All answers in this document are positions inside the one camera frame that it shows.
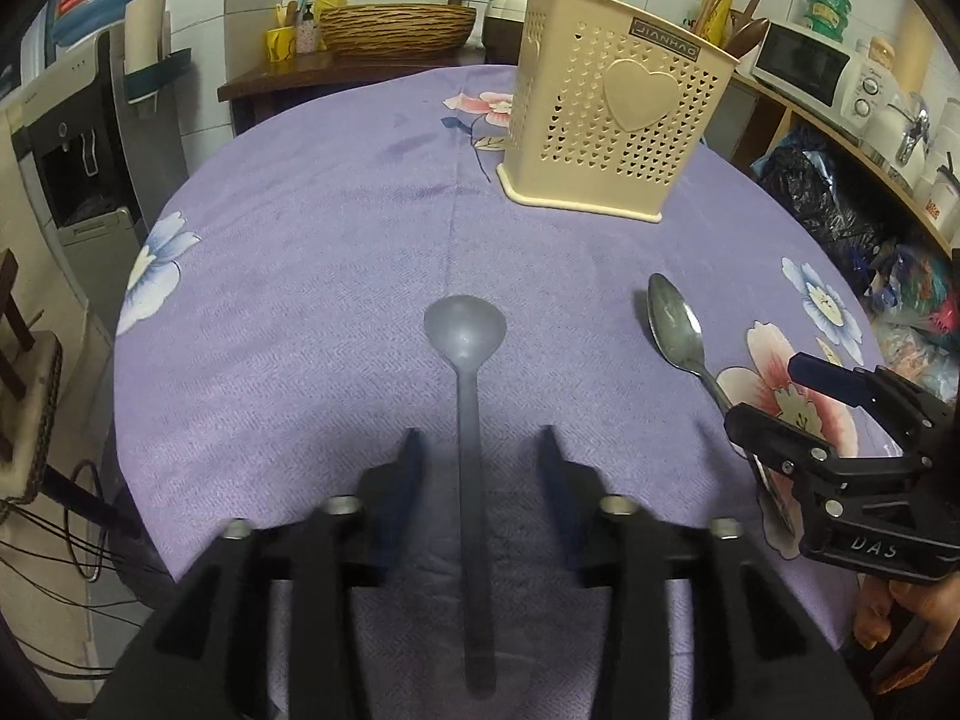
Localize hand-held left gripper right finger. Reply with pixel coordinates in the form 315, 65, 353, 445
540, 424, 875, 720

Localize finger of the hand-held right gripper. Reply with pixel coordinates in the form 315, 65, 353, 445
724, 403, 925, 512
787, 352, 960, 460

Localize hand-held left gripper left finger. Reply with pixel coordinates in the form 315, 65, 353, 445
90, 427, 425, 720

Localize grey plastic ladle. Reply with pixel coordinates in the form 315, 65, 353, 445
424, 295, 508, 695

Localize metal spoon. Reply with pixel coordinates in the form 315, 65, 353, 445
646, 272, 799, 538

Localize cream plastic utensil holder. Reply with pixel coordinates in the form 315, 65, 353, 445
496, 0, 740, 225

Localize person's right hand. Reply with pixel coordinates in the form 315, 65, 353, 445
853, 577, 960, 650

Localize colourful plastic bags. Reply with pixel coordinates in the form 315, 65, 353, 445
861, 238, 960, 407

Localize black plastic bag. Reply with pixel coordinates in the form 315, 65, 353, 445
757, 141, 887, 280

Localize purple floral tablecloth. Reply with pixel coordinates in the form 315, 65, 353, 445
112, 64, 901, 720

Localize light wooden shelf unit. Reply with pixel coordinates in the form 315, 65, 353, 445
730, 67, 960, 260

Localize white microwave oven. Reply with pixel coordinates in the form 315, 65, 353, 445
749, 20, 887, 125

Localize wooden spoon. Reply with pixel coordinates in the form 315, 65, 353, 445
726, 15, 771, 61

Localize wooden stool with cushion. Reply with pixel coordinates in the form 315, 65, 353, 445
0, 250, 65, 500

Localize yellow wrapped bamboo chopsticks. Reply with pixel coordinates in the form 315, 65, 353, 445
690, 0, 740, 47

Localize dark wooden sink cabinet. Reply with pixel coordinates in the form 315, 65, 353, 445
217, 48, 490, 137

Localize wicker rimmed wash basin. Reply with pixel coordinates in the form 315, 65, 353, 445
318, 3, 479, 58

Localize water dispenser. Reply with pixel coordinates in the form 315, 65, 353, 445
0, 30, 188, 308

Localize cream brown rice cooker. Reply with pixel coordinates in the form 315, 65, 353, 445
479, 0, 529, 54

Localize dark green holder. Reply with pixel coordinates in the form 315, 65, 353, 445
123, 48, 194, 103

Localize beige paper roll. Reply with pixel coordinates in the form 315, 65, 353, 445
123, 0, 173, 77

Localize black cables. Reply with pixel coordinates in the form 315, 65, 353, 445
0, 456, 145, 677

